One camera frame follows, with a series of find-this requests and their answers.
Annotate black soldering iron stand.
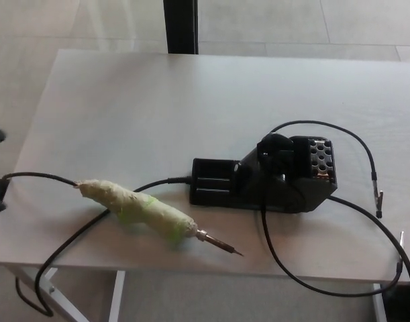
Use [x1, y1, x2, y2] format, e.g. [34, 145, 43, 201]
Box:
[189, 132, 339, 214]

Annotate black vertical post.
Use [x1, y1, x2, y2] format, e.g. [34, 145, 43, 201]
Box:
[163, 0, 199, 54]

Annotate black soldering iron cord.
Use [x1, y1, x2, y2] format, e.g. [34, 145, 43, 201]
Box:
[1, 171, 194, 318]

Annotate white slanted table leg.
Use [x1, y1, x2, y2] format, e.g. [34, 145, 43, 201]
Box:
[9, 266, 82, 322]

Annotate white straight table leg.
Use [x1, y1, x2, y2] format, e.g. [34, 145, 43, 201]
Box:
[107, 270, 126, 322]
[372, 284, 387, 322]

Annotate thick black power cable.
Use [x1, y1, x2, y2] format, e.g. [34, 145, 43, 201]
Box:
[328, 196, 410, 286]

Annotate tape-wrapped soldering iron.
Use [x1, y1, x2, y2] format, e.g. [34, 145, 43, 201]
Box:
[75, 179, 245, 258]

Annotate black box on floor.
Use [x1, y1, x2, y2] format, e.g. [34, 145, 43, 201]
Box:
[384, 284, 410, 322]

